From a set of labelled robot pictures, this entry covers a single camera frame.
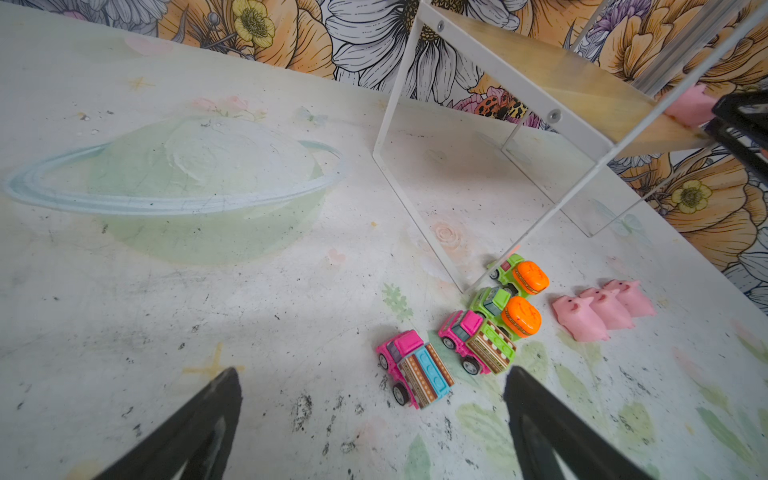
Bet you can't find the wooden two-tier shelf white frame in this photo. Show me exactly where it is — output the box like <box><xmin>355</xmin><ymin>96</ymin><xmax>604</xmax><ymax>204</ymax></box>
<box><xmin>371</xmin><ymin>0</ymin><xmax>768</xmax><ymax>295</ymax></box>

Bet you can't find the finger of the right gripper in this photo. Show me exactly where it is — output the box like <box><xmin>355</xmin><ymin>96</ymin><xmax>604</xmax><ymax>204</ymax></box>
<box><xmin>712</xmin><ymin>90</ymin><xmax>767</xmax><ymax>135</ymax></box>
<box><xmin>704</xmin><ymin>118</ymin><xmax>767</xmax><ymax>183</ymax></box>

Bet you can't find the right aluminium corner post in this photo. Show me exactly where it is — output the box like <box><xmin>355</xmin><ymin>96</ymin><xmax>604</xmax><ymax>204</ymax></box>
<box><xmin>632</xmin><ymin>0</ymin><xmax>749</xmax><ymax>97</ymax></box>

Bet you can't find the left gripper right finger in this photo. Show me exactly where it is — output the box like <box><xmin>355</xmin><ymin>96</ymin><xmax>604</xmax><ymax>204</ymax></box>
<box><xmin>504</xmin><ymin>366</ymin><xmax>650</xmax><ymax>479</ymax></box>

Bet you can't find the green orange mixer truck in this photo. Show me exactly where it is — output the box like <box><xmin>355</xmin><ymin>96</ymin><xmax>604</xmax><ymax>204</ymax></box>
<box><xmin>490</xmin><ymin>254</ymin><xmax>550</xmax><ymax>298</ymax></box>
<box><xmin>469</xmin><ymin>287</ymin><xmax>542</xmax><ymax>341</ymax></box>

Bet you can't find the pink green toy truck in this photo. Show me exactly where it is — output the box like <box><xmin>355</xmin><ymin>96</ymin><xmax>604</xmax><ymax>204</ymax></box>
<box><xmin>438</xmin><ymin>310</ymin><xmax>516</xmax><ymax>376</ymax></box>

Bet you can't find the pink teal toy truck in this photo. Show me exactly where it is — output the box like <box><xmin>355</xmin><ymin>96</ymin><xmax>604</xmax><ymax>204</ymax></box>
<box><xmin>375</xmin><ymin>330</ymin><xmax>455</xmax><ymax>409</ymax></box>

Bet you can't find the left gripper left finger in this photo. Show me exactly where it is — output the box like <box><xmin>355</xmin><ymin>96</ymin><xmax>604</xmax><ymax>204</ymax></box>
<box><xmin>96</xmin><ymin>367</ymin><xmax>243</xmax><ymax>479</ymax></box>

